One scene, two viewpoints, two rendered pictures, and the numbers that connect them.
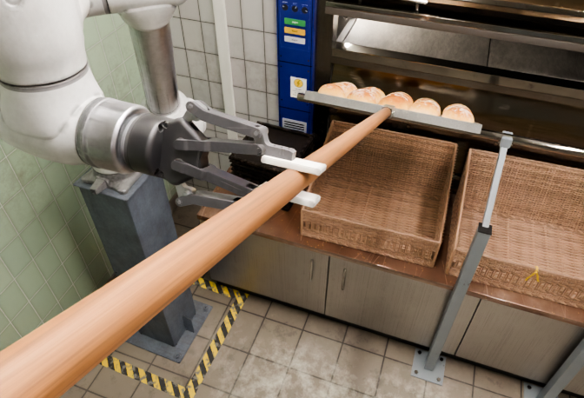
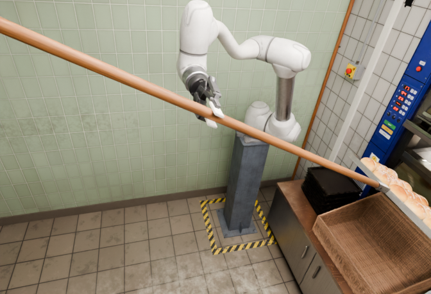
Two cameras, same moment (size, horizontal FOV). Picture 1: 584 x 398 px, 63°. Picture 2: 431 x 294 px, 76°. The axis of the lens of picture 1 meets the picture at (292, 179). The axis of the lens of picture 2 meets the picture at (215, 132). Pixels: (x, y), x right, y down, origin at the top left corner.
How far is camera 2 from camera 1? 0.55 m
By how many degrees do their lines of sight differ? 41
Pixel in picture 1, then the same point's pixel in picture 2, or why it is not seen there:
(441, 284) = not seen: outside the picture
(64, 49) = (194, 44)
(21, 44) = (183, 37)
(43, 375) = (71, 53)
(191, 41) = (337, 109)
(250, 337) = (258, 259)
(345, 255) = (323, 258)
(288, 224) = (311, 221)
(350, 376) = not seen: outside the picture
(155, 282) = (109, 68)
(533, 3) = not seen: outside the picture
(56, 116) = (183, 63)
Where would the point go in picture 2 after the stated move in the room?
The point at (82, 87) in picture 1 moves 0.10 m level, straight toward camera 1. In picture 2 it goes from (195, 59) to (179, 68)
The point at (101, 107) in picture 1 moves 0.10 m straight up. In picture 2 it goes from (195, 67) to (196, 38)
